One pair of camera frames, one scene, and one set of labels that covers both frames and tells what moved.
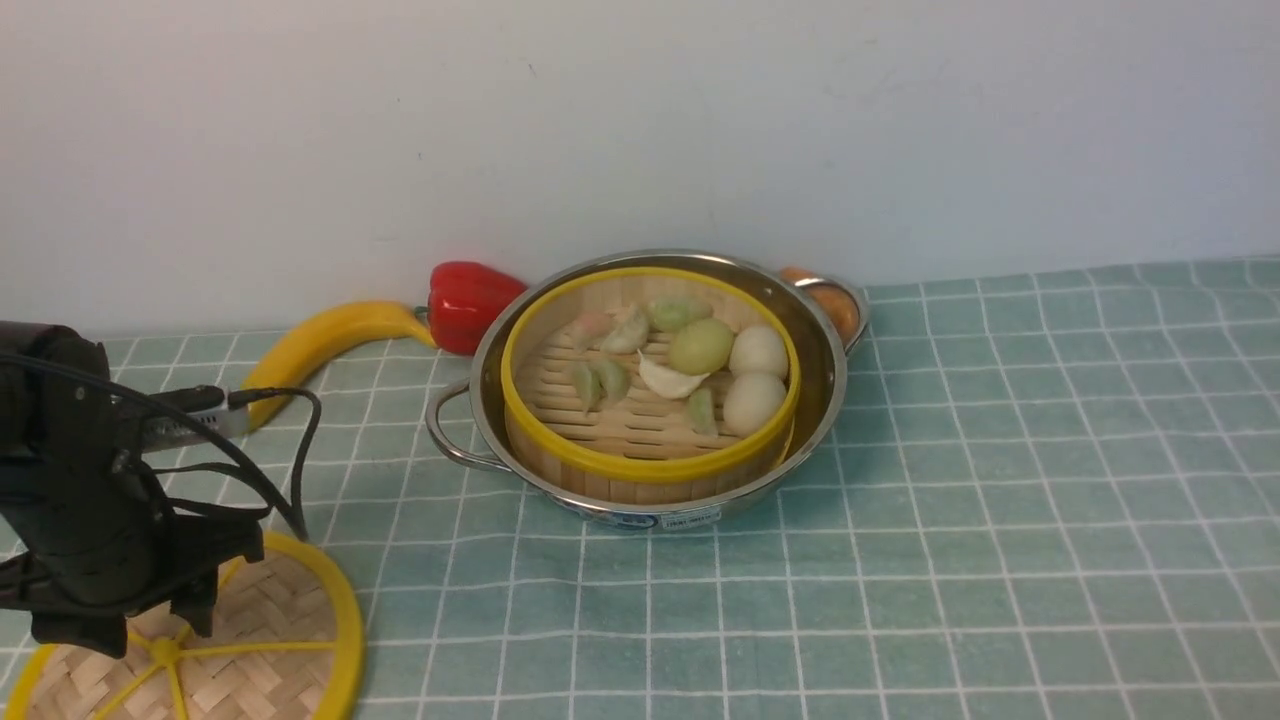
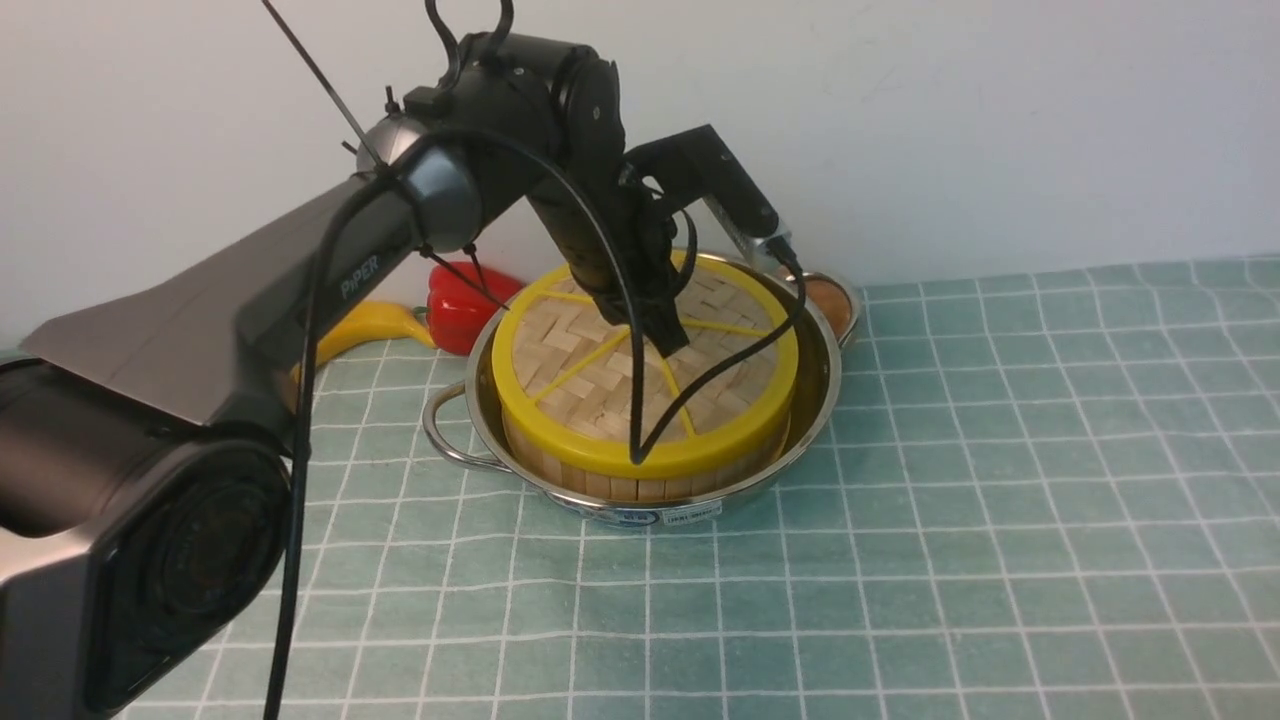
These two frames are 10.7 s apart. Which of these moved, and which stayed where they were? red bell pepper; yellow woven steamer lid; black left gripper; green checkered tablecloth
Moved: black left gripper; yellow woven steamer lid
Stayed: green checkered tablecloth; red bell pepper
